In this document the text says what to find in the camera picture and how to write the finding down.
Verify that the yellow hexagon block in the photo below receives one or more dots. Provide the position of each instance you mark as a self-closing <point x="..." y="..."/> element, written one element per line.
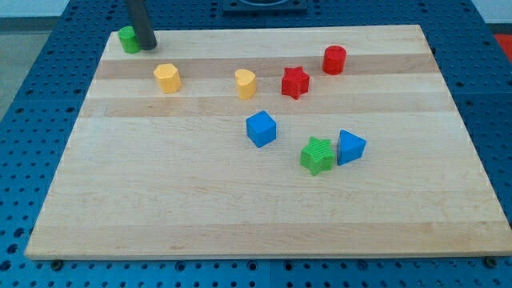
<point x="168" y="78"/>

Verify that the blue cube block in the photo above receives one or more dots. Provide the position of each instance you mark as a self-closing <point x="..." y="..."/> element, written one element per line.
<point x="261" y="128"/>

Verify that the green star block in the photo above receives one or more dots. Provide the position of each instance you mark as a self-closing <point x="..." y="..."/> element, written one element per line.
<point x="317" y="156"/>

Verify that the yellow heart block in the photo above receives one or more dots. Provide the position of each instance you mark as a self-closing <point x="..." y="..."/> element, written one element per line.
<point x="246" y="83"/>

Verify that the red star block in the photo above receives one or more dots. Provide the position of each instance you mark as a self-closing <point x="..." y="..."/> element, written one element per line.
<point x="295" y="82"/>

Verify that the wooden board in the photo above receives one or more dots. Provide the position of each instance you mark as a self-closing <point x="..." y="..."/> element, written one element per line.
<point x="152" y="176"/>

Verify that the blue triangle block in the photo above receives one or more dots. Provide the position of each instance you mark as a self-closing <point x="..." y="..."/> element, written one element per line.
<point x="350" y="147"/>

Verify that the red cylinder block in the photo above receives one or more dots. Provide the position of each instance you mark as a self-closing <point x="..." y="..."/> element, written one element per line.
<point x="334" y="60"/>

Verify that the green cylinder block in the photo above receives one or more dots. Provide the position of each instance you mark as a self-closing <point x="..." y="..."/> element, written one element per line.
<point x="128" y="40"/>

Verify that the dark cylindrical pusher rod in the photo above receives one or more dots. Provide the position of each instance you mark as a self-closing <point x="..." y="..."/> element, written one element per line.
<point x="141" y="23"/>

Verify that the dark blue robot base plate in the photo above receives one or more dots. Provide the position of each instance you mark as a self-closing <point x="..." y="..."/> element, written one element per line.
<point x="230" y="7"/>

